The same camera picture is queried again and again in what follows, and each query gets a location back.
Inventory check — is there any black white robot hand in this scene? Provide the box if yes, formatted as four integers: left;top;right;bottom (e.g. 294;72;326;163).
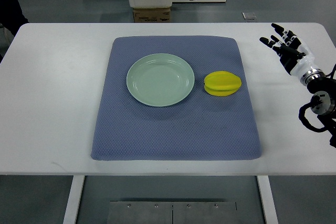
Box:
259;23;325;86

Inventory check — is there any yellow starfruit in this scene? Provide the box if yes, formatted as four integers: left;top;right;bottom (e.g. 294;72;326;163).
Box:
204;71;242;97

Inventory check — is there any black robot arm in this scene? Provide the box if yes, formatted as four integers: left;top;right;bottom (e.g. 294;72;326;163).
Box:
298;68;335;147

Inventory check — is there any grey floor outlet plate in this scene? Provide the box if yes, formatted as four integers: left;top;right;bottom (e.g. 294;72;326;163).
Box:
242;12;257;20

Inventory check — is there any light green plate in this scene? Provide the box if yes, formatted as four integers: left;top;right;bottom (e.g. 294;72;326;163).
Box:
126;54;195;107

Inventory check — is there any blue textured mat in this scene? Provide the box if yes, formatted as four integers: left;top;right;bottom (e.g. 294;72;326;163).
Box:
91;36;261;161

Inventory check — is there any cardboard box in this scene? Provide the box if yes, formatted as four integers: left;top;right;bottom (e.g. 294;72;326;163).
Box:
133;7;171;23

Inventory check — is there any right white table leg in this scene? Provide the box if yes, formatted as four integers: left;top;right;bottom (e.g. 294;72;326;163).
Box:
257;176;278;224

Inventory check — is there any white table leg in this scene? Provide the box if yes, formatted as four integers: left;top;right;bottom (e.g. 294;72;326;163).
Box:
257;176;278;224
63;175;85;224

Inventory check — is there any left white table leg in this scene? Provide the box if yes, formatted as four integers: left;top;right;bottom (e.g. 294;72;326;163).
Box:
63;175;85;224

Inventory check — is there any person in dark clothes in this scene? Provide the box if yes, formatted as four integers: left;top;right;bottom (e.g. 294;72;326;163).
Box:
1;0;29;36

